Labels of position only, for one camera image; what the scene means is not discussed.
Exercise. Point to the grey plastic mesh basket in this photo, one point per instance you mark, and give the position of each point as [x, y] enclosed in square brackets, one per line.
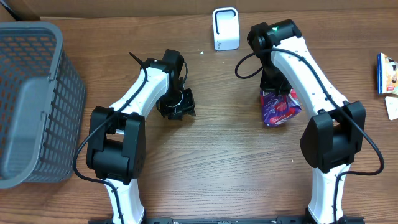
[42, 103]

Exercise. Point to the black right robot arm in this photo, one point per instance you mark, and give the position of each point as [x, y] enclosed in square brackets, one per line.
[332, 138]

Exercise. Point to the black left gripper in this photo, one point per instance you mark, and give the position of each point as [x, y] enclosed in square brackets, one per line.
[189, 107]

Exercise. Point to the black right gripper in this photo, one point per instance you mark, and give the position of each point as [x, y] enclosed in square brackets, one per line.
[267, 85]

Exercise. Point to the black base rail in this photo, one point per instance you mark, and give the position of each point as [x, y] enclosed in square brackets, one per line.
[278, 220]

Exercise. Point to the pink purple sanitary pad pack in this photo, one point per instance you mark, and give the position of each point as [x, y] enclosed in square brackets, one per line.
[279, 109]

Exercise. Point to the yellow blue snack bag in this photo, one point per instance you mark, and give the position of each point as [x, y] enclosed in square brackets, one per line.
[386, 74]

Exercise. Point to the white barcode scanner stand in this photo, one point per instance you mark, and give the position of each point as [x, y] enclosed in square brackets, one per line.
[226, 32]

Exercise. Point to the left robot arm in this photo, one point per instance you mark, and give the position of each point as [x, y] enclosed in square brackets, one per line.
[117, 137]

